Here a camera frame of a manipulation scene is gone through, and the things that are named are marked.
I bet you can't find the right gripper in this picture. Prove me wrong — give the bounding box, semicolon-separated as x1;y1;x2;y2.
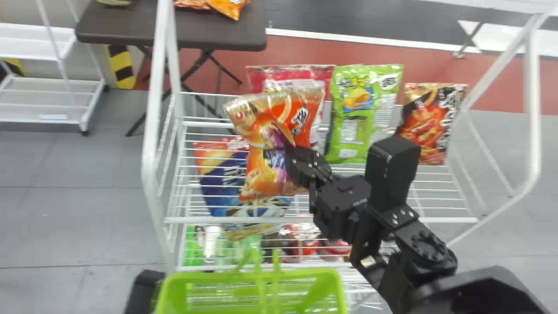
285;146;381;246

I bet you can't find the orange snack packet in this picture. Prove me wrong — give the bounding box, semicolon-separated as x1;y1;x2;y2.
174;0;252;21
223;86;326;202

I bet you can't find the red can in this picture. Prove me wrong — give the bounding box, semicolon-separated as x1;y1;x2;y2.
282;225;322;259

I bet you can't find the green snack packet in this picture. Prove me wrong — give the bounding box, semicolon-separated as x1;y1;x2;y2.
324;64;405;165

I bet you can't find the blue snack packet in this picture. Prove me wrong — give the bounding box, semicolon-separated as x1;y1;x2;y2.
193;137;293;219

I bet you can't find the red and black snack packet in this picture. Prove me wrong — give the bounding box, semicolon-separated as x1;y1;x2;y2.
395;82;469;166

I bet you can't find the green bottle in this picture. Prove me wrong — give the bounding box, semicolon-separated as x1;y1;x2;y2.
184;225;206;267

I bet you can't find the green basket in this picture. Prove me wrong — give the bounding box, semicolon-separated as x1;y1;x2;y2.
154;248;348;314

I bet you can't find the dark side table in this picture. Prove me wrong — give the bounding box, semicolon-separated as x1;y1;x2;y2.
75;0;268;137

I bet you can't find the white shelf trolley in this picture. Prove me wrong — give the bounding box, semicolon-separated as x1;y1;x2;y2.
0;0;108;135

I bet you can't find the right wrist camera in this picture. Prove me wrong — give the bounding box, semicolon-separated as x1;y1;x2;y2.
364;136;422;212

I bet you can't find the white wire rack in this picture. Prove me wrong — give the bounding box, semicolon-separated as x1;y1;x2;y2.
141;0;546;314

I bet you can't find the yellow and black striped post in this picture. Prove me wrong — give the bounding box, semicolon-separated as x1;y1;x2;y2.
107;44;137;90

